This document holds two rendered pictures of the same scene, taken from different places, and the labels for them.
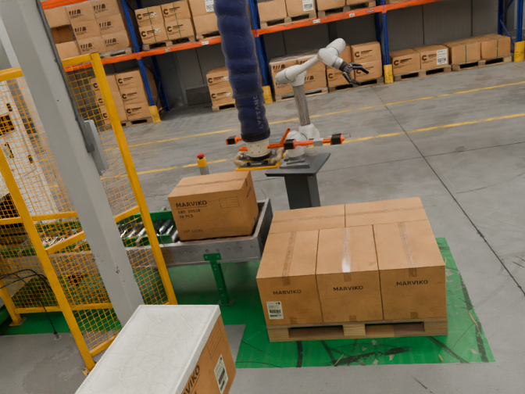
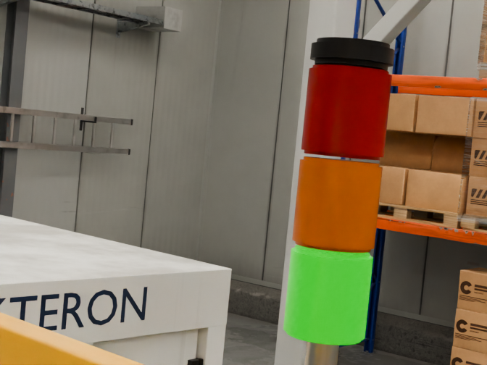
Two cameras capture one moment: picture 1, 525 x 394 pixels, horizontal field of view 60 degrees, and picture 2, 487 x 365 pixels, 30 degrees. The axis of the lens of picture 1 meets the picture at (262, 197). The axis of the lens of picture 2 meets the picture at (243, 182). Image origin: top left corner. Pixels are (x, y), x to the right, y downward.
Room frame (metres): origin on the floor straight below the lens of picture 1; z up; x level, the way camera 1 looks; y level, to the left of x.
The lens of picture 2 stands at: (2.76, 1.14, 2.28)
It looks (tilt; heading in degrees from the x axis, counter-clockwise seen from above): 3 degrees down; 29
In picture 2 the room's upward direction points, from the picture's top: 5 degrees clockwise
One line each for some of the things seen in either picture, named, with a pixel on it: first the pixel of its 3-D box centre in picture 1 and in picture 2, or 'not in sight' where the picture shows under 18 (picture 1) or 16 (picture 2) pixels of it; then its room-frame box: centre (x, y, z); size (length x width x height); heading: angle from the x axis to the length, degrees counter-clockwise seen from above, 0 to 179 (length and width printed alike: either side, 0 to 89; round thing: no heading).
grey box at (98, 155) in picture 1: (84, 147); not in sight; (2.67, 0.97, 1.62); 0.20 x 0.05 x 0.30; 77
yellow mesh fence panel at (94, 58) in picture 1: (92, 220); not in sight; (2.92, 1.18, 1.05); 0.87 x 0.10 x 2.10; 129
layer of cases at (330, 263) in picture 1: (348, 256); not in sight; (2.94, -0.55, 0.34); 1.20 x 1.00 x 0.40; 77
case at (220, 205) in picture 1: (215, 205); not in sight; (3.48, 0.39, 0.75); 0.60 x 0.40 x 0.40; 77
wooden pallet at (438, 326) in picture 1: (351, 286); not in sight; (2.94, -0.55, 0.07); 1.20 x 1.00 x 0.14; 77
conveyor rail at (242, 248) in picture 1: (119, 259); not in sight; (3.34, 1.25, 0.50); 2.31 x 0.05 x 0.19; 77
